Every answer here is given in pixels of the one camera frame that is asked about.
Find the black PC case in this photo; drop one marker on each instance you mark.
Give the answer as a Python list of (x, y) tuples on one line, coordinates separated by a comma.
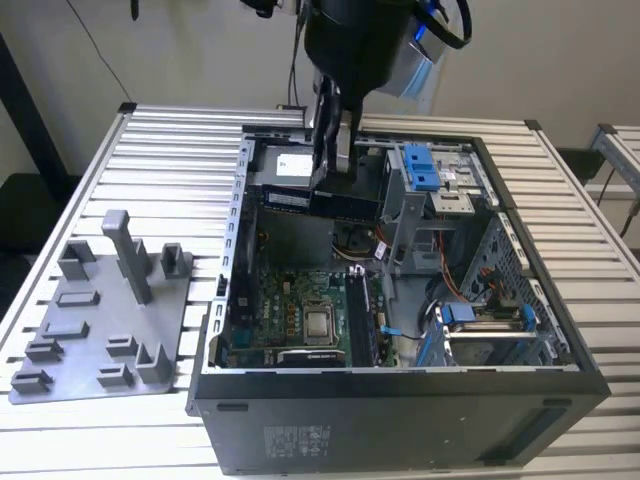
[(350, 430)]

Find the aluminium side table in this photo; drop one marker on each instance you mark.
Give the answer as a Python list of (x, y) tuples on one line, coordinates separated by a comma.
[(620, 150)]

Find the green motherboard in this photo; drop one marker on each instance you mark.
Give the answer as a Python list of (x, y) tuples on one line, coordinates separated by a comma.
[(272, 300)]

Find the black graphics card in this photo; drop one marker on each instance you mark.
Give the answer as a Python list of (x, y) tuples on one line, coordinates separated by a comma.
[(310, 357)]

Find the black slanted bar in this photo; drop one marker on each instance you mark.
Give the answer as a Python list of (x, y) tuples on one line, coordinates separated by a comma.
[(25, 117)]

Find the grey parts rack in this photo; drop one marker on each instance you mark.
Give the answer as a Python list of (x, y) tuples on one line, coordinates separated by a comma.
[(110, 315)]

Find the hard disk blue carrier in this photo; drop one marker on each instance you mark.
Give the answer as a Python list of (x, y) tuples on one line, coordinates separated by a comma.
[(457, 313)]

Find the perforated metal disk bay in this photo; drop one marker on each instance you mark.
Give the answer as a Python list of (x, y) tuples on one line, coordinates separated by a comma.
[(500, 235)]

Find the silver CPU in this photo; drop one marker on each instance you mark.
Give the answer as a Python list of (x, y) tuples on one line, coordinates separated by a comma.
[(319, 328)]

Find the black case fan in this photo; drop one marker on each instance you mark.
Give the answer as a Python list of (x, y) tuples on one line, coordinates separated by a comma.
[(246, 270)]

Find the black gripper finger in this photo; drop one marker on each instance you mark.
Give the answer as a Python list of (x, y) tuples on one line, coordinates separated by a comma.
[(350, 145), (327, 125)]

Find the grey metal drive cage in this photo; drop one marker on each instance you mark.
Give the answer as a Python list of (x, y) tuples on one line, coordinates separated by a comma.
[(407, 215)]

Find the black table corner cap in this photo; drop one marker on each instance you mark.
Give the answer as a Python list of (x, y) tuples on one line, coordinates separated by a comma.
[(127, 106), (533, 125)]

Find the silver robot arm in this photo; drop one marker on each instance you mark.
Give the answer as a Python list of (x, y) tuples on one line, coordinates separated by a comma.
[(417, 65)]

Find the black RAM stick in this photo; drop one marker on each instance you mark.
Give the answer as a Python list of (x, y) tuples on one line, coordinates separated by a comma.
[(285, 198)]

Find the grey power supply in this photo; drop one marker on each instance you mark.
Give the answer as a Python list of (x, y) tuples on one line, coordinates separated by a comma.
[(295, 240)]

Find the blue drive latch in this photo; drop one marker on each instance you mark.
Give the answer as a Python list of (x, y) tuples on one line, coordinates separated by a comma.
[(417, 165)]

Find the small black hanging object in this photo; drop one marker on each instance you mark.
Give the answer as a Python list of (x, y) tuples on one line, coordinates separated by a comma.
[(134, 9)]

